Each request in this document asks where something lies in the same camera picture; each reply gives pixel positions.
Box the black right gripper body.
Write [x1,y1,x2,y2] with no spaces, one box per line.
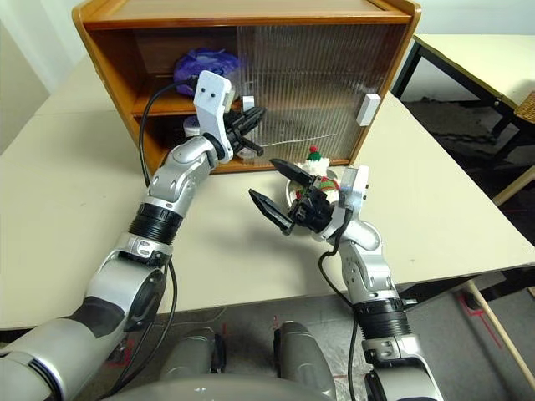
[289,176,336,233]

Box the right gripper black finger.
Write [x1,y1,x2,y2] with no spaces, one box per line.
[247,188,294,236]
[268,157,315,190]

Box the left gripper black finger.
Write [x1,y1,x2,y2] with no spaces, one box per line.
[238,139,266,158]
[232,106,268,133]

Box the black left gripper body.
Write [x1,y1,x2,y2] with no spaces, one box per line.
[221,114,247,159]

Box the ribbed sliding door with disc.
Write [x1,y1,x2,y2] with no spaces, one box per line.
[235,24,403,165]

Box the purple tissue pack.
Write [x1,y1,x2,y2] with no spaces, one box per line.
[172,48,241,98]

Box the wooden cabinet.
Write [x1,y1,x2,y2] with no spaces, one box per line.
[70,0,422,175]

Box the silver metal plate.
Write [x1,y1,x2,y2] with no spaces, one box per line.
[284,165,349,206]

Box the white plush bear, knit sweater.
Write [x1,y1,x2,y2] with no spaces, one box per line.
[293,145,349,202]

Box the ribbed clear sliding door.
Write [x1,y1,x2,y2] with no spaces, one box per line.
[249,23,410,163]

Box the grey right robot leg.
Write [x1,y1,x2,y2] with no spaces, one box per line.
[273,320,338,401]

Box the grey robot leg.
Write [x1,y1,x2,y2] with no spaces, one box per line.
[160,327,227,382]
[273,320,338,401]

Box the grey left robot leg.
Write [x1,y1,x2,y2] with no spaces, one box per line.
[160,327,227,382]

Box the grey robot torso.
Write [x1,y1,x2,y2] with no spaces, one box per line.
[99,373,328,401]

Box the wooden stick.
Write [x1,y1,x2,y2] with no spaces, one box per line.
[465,278,535,392]

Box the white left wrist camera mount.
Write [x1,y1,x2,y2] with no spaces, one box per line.
[192,69,235,165]

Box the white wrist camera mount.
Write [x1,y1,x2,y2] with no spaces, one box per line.
[192,69,235,165]
[337,164,371,211]

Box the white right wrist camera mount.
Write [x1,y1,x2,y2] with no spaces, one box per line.
[337,164,371,211]

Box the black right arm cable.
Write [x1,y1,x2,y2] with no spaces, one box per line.
[318,207,361,401]

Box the beige table with black frame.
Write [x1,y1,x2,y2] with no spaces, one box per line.
[390,33,535,141]

